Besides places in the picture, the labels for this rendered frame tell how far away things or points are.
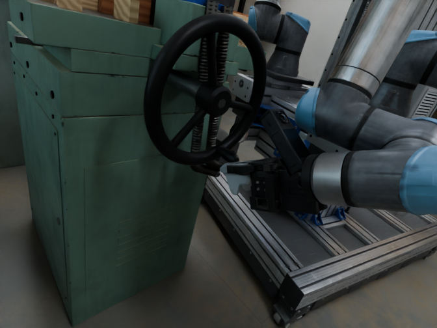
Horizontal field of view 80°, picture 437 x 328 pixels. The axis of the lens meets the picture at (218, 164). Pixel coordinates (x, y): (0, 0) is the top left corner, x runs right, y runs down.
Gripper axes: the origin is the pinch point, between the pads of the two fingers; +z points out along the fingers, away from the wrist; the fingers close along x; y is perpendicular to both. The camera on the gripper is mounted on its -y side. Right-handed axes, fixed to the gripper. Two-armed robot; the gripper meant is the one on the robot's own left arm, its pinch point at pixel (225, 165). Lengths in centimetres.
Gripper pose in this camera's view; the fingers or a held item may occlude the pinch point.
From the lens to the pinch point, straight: 52.7
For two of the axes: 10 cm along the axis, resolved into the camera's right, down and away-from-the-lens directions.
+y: 1.3, 9.9, 0.9
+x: 7.3, -1.6, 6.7
